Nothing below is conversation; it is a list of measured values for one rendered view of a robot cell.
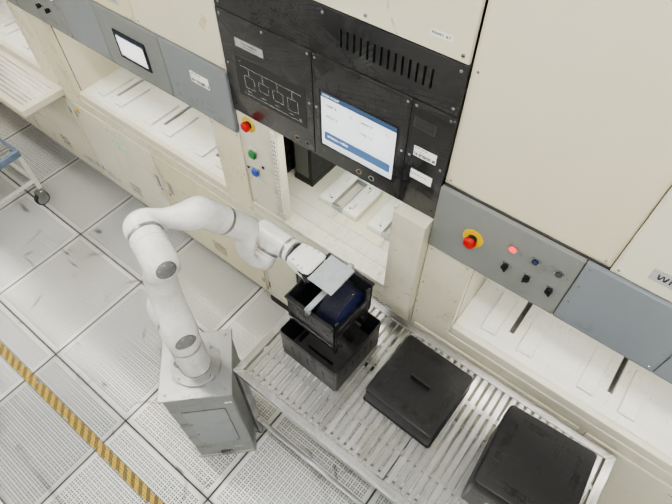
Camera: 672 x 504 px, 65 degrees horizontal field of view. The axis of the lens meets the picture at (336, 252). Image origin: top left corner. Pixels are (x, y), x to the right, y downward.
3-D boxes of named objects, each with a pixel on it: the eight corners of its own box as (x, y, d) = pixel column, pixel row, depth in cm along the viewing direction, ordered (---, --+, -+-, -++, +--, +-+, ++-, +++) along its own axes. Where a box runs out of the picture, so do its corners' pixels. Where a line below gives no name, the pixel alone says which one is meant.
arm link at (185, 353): (176, 364, 186) (158, 333, 167) (155, 326, 195) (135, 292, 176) (207, 346, 190) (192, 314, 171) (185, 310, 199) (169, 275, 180)
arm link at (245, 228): (212, 259, 156) (273, 276, 182) (239, 213, 154) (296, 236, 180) (195, 245, 160) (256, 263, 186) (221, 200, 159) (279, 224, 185)
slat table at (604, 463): (256, 431, 266) (232, 370, 205) (330, 345, 294) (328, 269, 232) (485, 624, 219) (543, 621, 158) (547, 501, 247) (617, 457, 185)
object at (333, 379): (327, 303, 222) (326, 281, 208) (379, 341, 212) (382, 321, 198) (282, 350, 210) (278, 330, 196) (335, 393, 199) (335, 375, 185)
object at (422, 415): (362, 398, 198) (363, 385, 187) (406, 343, 211) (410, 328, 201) (427, 449, 187) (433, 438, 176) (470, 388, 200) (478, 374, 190)
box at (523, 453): (457, 497, 178) (473, 479, 157) (492, 427, 192) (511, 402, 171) (538, 552, 168) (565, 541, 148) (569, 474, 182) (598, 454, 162)
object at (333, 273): (329, 284, 204) (330, 234, 178) (371, 314, 196) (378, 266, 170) (286, 327, 192) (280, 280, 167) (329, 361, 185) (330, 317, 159)
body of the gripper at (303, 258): (303, 248, 182) (328, 265, 178) (283, 267, 177) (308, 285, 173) (302, 235, 176) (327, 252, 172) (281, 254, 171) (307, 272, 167)
